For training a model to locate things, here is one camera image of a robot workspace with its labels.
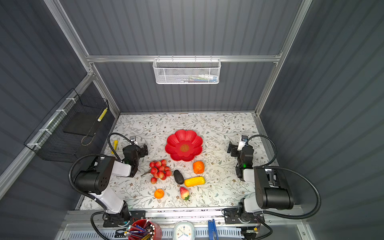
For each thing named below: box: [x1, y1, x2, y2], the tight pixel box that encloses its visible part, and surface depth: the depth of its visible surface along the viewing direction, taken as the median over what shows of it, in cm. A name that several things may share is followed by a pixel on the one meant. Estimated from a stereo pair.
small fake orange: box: [154, 188, 165, 199], surface depth 80 cm
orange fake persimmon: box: [193, 161, 205, 174], surface depth 88 cm
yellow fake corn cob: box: [184, 176, 206, 187], surface depth 84 cm
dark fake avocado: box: [173, 169, 184, 185], surface depth 86 cm
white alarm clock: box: [173, 220, 195, 240], surface depth 69 cm
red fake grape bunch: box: [140, 159, 172, 184], surface depth 86 cm
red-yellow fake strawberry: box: [180, 186, 189, 200], surface depth 79 cm
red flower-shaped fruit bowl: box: [165, 130, 203, 162], surface depth 103 cm
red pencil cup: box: [128, 219, 162, 240], surface depth 61 cm
